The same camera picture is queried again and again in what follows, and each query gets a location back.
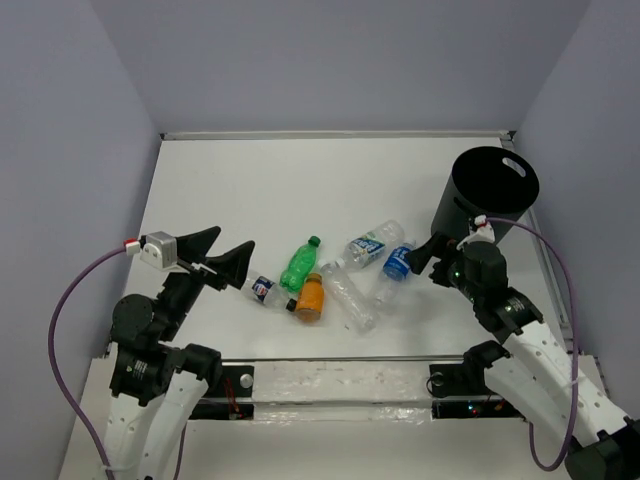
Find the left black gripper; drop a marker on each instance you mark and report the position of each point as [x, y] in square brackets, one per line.
[232, 265]

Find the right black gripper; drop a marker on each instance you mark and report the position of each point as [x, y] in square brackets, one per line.
[438, 245]

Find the clear bottle black cap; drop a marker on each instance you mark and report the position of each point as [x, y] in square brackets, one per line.
[267, 293]

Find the clear bottle green blue label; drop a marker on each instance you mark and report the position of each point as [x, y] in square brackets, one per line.
[370, 246]

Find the green plastic bottle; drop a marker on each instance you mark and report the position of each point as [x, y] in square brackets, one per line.
[300, 266]

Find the clear crushed unlabelled bottle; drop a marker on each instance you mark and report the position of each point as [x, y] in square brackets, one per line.
[347, 294]

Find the orange juice bottle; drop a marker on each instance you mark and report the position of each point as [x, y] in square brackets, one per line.
[310, 302]

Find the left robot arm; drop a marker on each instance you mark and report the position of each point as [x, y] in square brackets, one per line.
[155, 386]

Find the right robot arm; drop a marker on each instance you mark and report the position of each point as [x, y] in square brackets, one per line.
[527, 367]

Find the black round bin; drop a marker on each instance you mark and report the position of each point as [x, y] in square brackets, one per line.
[485, 180]

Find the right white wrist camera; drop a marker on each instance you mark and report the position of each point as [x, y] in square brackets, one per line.
[480, 230]

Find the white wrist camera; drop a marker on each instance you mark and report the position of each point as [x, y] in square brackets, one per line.
[157, 249]
[480, 230]

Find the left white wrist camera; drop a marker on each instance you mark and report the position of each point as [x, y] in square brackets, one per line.
[157, 249]

